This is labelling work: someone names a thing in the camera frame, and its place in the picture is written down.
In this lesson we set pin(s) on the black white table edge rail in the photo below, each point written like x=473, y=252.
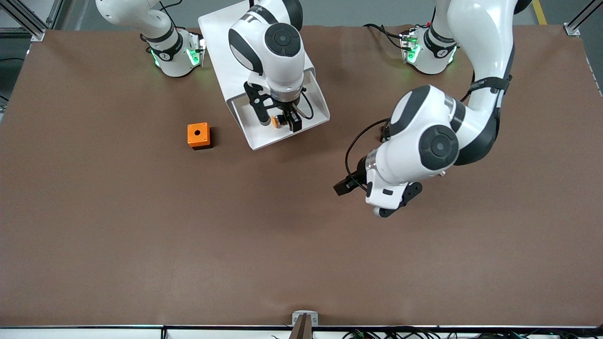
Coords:
x=94, y=333

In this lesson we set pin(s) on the orange mushroom push button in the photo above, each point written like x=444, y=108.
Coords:
x=278, y=121

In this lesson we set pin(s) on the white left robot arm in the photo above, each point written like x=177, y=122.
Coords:
x=473, y=52

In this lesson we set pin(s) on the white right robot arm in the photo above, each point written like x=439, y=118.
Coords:
x=282, y=75

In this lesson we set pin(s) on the grey bracket with brown bar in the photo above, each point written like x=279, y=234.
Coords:
x=305, y=329

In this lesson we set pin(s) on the orange button enclosure box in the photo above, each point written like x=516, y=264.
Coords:
x=192, y=136

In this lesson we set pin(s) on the aluminium frame profile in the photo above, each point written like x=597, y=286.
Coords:
x=572, y=29
x=35, y=30

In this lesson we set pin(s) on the brown table cover sheet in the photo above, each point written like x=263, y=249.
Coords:
x=188, y=235

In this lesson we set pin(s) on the small black square switch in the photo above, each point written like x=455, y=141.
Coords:
x=382, y=135

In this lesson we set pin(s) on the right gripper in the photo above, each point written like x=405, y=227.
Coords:
x=288, y=108

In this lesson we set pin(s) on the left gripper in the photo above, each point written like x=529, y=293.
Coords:
x=359, y=175

